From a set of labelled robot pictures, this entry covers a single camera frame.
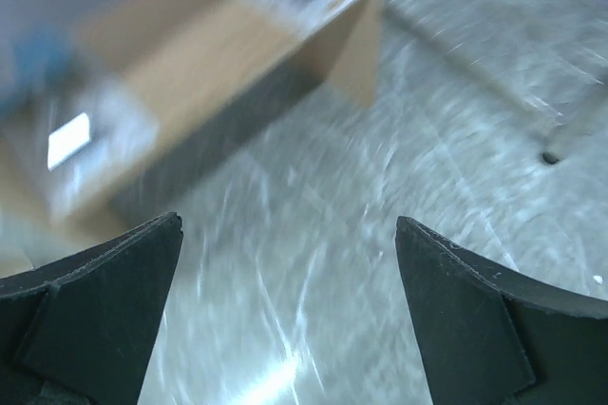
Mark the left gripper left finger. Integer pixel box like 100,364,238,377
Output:
1,212,183,404

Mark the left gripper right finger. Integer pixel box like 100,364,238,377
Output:
395,217,607,404

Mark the wooden two-tier shelf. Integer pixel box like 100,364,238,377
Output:
1,0,382,277

